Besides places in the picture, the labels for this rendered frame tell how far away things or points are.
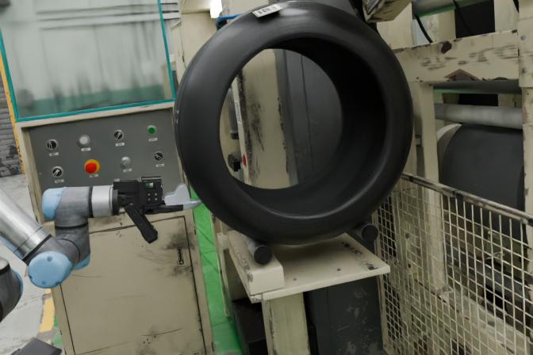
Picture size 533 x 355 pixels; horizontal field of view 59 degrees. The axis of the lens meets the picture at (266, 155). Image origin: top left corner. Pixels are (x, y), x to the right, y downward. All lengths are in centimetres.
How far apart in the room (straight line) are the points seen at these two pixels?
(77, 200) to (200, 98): 37
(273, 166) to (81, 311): 92
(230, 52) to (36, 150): 100
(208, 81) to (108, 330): 120
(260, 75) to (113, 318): 107
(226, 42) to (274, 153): 52
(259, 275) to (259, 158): 44
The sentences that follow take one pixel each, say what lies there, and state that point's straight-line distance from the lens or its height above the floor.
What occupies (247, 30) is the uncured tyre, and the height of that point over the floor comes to 143.
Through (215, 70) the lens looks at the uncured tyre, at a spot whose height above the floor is 135.
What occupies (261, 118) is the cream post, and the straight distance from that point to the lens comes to 147.
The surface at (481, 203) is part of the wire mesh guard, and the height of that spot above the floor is 99.
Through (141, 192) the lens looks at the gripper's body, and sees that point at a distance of 116.
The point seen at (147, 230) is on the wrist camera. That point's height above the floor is 99.
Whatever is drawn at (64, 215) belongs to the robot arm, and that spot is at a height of 107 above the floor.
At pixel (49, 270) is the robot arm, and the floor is 99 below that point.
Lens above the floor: 133
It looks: 10 degrees down
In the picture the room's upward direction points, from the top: 7 degrees counter-clockwise
